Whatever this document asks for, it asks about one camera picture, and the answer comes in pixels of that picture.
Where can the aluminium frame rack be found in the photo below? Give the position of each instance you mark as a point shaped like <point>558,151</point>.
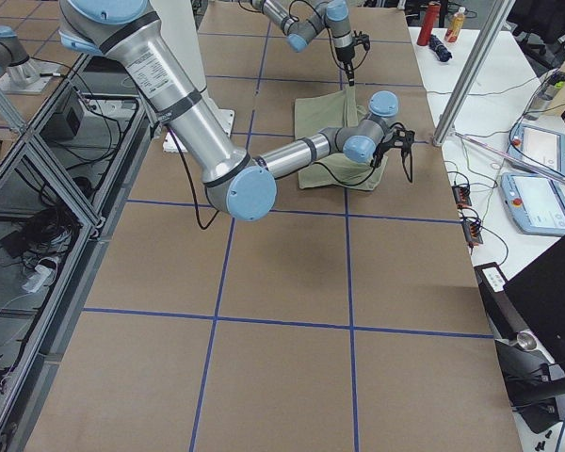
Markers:
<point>59,203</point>

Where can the near blue teach pendant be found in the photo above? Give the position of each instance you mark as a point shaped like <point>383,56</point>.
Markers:
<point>535,204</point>

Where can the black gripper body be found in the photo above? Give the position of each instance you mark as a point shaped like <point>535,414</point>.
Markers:
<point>379,153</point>
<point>344,55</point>

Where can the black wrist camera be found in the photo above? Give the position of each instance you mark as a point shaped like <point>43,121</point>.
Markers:
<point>361,39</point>
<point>402,138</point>

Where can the blue teach pendant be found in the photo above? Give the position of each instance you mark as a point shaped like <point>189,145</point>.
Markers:
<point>536,145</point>
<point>535,204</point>

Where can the red cylinder bottle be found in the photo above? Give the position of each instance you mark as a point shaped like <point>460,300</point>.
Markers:
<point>431,15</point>

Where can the white power strip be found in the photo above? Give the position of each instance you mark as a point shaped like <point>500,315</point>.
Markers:
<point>39,277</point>

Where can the yellow drink bottle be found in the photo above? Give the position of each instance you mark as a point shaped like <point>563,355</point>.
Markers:
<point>455,26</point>

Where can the olive green long-sleeve shirt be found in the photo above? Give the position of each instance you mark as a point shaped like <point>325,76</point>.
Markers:
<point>337,112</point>

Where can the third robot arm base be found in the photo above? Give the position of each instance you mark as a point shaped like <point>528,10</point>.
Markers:
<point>19,73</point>

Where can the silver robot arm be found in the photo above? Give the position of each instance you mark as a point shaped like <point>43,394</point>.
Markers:
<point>331,17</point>
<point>130,32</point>

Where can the far blue teach pendant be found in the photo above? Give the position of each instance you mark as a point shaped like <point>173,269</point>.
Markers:
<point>536,145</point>

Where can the orange black electronics board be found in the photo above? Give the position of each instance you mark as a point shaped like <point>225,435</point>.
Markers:
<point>461,194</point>

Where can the black box under rack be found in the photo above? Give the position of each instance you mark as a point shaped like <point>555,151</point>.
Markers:
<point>66,120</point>

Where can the aluminium frame post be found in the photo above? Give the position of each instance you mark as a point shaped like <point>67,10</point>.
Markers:
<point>483,45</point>

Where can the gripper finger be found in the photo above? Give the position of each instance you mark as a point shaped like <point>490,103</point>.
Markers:
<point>350,73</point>

